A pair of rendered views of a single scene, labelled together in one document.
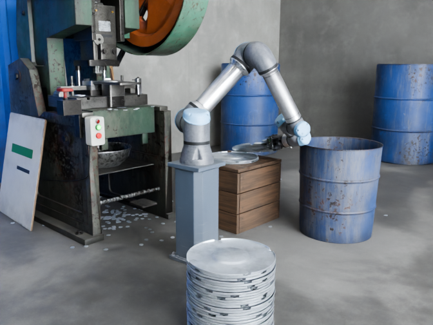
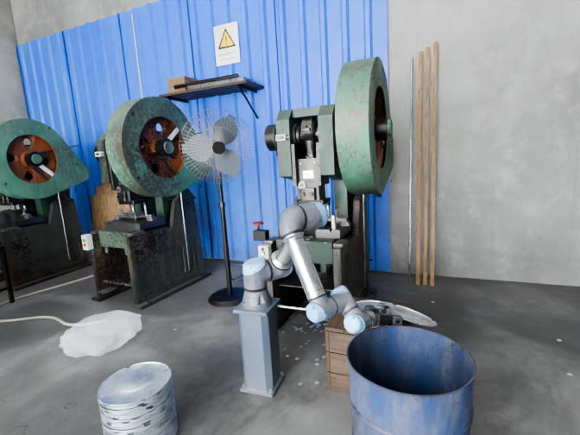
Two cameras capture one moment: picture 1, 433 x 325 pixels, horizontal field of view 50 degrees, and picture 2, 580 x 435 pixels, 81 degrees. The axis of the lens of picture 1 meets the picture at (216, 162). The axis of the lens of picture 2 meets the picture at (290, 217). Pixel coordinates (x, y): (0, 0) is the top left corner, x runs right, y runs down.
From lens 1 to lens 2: 2.28 m
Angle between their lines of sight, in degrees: 70
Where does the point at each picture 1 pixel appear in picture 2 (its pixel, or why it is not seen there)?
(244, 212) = (338, 374)
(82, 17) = (283, 171)
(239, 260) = (123, 387)
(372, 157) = (383, 400)
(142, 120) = (319, 252)
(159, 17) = not seen: hidden behind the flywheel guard
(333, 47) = not seen: outside the picture
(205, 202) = (246, 340)
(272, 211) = not seen: hidden behind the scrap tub
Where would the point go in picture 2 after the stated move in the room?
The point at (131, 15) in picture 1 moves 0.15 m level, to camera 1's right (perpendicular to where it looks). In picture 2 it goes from (326, 164) to (337, 164)
